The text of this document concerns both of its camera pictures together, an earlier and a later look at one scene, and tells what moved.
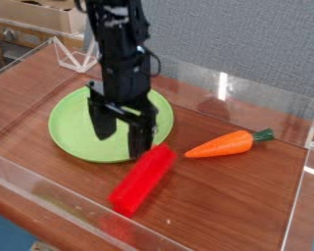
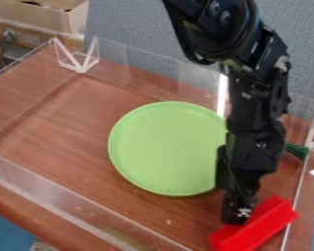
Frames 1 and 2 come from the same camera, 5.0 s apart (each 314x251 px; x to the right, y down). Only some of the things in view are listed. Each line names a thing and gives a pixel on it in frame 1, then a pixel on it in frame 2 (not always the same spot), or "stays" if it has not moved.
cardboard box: x=59 y=15 stays
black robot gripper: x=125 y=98 to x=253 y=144
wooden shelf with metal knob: x=31 y=36 stays
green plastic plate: x=74 y=131 to x=163 y=148
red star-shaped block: x=142 y=178 to x=275 y=213
